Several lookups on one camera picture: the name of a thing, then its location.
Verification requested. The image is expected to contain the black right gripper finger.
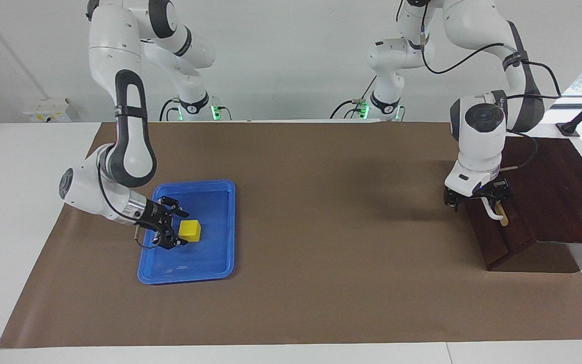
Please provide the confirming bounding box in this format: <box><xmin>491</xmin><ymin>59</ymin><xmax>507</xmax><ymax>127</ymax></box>
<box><xmin>151</xmin><ymin>230</ymin><xmax>188</xmax><ymax>251</ymax></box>
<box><xmin>157</xmin><ymin>196</ymin><xmax>189</xmax><ymax>219</ymax></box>

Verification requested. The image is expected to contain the yellow cube block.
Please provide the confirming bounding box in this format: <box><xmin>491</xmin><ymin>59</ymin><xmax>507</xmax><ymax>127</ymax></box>
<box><xmin>178</xmin><ymin>219</ymin><xmax>202</xmax><ymax>243</ymax></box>

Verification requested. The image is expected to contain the wooden drawer with white handle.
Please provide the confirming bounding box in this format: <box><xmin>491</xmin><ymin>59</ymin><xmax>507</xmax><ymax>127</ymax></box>
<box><xmin>462</xmin><ymin>190</ymin><xmax>535</xmax><ymax>271</ymax></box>

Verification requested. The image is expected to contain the dark wooden drawer cabinet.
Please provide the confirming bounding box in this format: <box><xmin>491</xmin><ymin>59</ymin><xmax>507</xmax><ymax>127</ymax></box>
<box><xmin>488</xmin><ymin>135</ymin><xmax>582</xmax><ymax>274</ymax></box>

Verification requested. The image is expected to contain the blue plastic tray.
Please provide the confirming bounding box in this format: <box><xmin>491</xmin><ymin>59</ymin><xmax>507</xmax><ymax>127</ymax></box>
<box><xmin>137</xmin><ymin>179</ymin><xmax>236</xmax><ymax>285</ymax></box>

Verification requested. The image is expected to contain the brown table mat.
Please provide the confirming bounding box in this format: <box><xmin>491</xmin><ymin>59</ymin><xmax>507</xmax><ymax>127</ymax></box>
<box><xmin>0</xmin><ymin>121</ymin><xmax>582</xmax><ymax>349</ymax></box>

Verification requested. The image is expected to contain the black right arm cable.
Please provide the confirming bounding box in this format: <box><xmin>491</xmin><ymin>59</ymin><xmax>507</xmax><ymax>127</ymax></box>
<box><xmin>97</xmin><ymin>161</ymin><xmax>170</xmax><ymax>250</ymax></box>

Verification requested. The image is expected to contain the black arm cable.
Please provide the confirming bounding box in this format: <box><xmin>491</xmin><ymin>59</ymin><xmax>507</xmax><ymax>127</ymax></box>
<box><xmin>97</xmin><ymin>161</ymin><xmax>170</xmax><ymax>250</ymax></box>
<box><xmin>419</xmin><ymin>19</ymin><xmax>562</xmax><ymax>172</ymax></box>

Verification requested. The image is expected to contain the black base cable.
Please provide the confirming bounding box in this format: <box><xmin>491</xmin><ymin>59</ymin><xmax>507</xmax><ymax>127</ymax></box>
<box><xmin>159</xmin><ymin>98</ymin><xmax>180</xmax><ymax>122</ymax></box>
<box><xmin>330</xmin><ymin>76</ymin><xmax>377</xmax><ymax>120</ymax></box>

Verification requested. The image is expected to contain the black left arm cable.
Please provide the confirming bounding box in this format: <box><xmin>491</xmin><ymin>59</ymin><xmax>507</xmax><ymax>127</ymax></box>
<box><xmin>419</xmin><ymin>19</ymin><xmax>562</xmax><ymax>172</ymax></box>

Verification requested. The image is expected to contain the white wall socket box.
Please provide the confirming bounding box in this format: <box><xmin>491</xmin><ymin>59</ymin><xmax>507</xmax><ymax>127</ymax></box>
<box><xmin>22</xmin><ymin>98</ymin><xmax>79</xmax><ymax>123</ymax></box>

